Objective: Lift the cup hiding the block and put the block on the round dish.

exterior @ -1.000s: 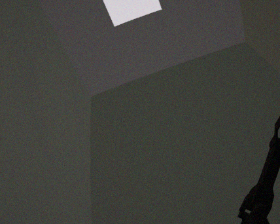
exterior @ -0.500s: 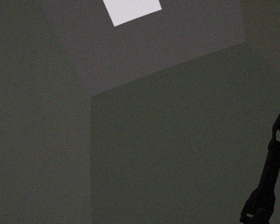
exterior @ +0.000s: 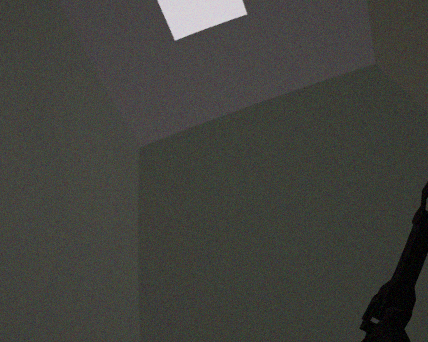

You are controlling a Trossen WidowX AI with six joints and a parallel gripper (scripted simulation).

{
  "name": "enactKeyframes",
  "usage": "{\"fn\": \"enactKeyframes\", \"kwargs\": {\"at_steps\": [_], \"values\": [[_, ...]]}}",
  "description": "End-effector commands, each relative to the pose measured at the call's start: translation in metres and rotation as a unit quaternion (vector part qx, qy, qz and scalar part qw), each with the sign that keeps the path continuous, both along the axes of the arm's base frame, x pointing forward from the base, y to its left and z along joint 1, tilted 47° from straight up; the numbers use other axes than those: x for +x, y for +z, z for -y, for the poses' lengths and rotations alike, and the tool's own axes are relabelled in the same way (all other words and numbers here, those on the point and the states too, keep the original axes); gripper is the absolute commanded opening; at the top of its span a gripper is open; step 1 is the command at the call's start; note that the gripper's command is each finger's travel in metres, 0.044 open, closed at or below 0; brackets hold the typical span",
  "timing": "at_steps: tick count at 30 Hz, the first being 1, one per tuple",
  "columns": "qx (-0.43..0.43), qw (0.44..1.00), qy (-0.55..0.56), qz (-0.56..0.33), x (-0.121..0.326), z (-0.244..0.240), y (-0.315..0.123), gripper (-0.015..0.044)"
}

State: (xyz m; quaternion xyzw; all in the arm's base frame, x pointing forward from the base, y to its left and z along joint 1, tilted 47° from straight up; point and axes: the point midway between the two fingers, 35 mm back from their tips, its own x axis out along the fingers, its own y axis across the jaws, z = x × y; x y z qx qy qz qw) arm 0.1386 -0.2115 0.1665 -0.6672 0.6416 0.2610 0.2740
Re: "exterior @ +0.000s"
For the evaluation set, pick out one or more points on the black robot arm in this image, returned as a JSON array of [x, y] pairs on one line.
[[394, 302]]

